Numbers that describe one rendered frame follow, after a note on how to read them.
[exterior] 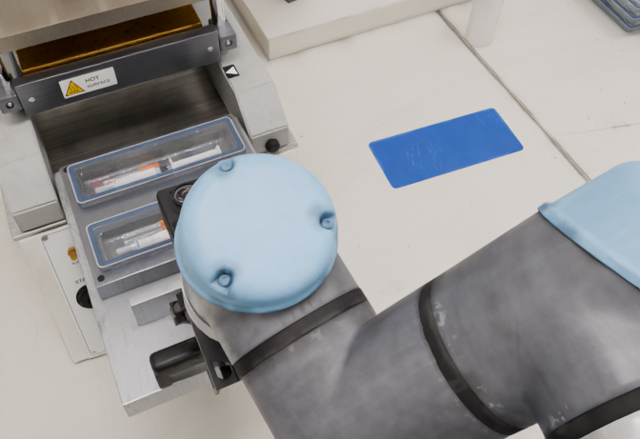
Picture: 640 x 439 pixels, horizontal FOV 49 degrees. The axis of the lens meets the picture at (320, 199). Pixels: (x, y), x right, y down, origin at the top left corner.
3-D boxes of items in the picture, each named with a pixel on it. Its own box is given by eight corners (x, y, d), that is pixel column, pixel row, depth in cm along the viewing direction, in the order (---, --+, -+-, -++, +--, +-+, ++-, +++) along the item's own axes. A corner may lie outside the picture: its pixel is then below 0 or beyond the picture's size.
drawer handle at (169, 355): (153, 371, 65) (146, 352, 62) (302, 311, 69) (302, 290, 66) (160, 390, 64) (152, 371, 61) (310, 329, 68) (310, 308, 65)
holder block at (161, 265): (65, 181, 79) (58, 166, 77) (233, 128, 84) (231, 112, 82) (102, 300, 70) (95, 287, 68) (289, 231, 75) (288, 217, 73)
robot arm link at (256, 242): (233, 353, 30) (138, 185, 31) (226, 376, 40) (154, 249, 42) (387, 263, 32) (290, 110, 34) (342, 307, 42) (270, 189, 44)
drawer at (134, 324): (61, 193, 82) (41, 149, 76) (239, 136, 88) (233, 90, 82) (130, 421, 66) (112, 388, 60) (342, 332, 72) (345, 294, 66)
